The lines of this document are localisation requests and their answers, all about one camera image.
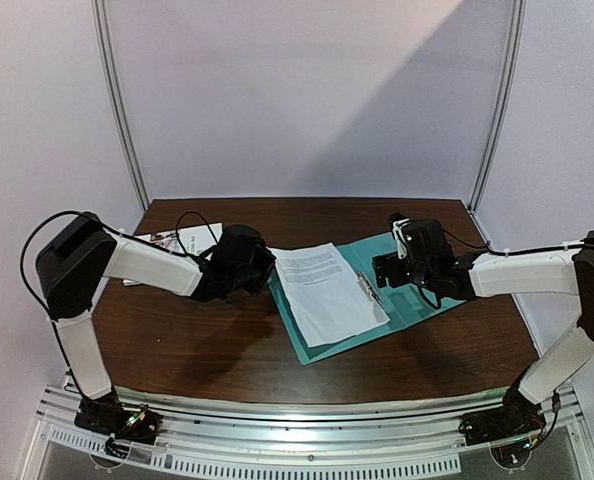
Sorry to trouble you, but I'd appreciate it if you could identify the chrome folder clip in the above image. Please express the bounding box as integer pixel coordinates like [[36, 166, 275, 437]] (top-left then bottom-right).
[[355, 271, 383, 306]]

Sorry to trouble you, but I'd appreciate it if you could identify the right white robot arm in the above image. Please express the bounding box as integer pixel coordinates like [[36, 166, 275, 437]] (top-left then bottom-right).
[[372, 213, 594, 436]]

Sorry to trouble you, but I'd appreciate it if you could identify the right aluminium wall post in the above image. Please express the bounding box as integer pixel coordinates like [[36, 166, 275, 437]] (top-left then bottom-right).
[[467, 0, 526, 216]]

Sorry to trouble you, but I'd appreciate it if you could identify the white printed paper sheet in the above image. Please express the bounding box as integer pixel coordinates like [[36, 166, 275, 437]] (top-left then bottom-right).
[[271, 243, 389, 347]]

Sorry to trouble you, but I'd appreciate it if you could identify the left aluminium wall post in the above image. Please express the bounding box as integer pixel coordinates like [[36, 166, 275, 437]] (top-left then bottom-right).
[[91, 0, 150, 213]]

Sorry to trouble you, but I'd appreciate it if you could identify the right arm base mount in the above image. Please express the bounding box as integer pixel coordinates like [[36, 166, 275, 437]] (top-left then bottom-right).
[[458, 386, 561, 450]]

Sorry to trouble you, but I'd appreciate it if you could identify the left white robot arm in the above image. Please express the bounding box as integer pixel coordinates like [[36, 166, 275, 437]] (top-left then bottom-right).
[[35, 212, 275, 434]]

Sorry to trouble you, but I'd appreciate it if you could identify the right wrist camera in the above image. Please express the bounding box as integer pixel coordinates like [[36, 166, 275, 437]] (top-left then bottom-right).
[[388, 212, 411, 260]]

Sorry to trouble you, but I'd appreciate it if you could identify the teal file folder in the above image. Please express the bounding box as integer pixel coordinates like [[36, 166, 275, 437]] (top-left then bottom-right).
[[268, 234, 460, 365]]

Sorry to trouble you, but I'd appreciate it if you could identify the aluminium mounting rail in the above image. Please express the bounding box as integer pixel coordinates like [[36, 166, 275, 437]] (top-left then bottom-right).
[[20, 384, 594, 479]]

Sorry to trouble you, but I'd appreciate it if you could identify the colourful printed leaflet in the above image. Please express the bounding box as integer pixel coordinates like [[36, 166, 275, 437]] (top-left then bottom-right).
[[107, 223, 223, 296]]

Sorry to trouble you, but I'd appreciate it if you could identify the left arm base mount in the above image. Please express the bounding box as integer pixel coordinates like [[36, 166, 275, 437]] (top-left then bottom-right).
[[74, 389, 162, 459]]

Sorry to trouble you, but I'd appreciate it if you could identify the aluminium wall post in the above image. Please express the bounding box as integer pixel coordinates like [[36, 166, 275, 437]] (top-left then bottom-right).
[[467, 0, 526, 216], [91, 0, 150, 213]]

